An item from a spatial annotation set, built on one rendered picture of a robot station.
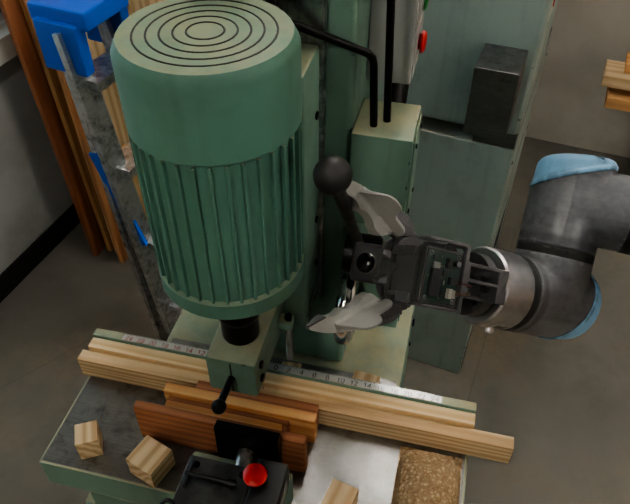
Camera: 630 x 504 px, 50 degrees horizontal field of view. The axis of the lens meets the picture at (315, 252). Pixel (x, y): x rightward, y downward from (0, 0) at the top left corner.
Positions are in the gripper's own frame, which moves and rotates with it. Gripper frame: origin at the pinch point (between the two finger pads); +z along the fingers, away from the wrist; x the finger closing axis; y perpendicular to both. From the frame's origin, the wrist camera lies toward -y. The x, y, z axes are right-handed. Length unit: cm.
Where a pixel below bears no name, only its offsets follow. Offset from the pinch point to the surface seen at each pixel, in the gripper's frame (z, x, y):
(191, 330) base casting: -13, 15, -63
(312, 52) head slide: -0.3, -22.8, -9.1
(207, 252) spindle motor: 8.2, 1.9, -7.7
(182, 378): -4.0, 20.4, -39.5
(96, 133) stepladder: 2, -25, -111
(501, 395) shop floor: -130, 26, -93
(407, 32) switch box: -14.1, -30.6, -11.0
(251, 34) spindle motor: 11.5, -18.1, 1.5
